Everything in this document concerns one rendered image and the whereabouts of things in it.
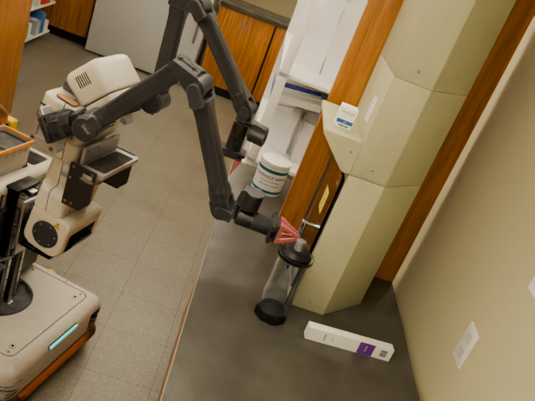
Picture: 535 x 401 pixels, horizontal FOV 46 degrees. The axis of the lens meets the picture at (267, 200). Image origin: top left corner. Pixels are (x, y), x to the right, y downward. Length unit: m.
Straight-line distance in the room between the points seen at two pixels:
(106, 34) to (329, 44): 4.21
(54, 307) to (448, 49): 1.84
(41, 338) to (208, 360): 1.07
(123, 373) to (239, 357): 1.29
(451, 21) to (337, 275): 0.80
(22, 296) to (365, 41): 1.70
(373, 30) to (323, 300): 0.86
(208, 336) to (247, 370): 0.15
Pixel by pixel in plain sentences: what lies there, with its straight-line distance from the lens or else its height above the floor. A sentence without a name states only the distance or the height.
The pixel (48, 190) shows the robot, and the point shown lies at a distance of 2.26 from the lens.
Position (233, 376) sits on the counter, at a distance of 1.64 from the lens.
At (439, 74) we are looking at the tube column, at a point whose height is 1.76.
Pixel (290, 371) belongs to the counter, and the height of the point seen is 0.94.
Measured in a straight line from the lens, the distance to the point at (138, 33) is 6.84.
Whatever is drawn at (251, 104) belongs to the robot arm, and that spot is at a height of 1.37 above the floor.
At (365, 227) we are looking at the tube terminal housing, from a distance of 1.86.
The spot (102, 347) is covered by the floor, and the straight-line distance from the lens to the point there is 3.03.
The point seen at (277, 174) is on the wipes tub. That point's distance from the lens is 2.57.
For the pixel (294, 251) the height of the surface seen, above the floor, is 1.18.
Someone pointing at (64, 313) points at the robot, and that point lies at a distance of 2.71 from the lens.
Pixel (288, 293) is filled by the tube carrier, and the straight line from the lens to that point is 1.80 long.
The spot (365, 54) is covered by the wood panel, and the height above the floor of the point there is 1.68.
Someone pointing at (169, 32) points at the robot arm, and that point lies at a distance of 2.24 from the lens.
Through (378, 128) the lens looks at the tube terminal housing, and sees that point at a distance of 1.74.
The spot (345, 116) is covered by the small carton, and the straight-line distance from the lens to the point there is 1.80.
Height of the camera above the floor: 1.98
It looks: 24 degrees down
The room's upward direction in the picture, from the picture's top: 22 degrees clockwise
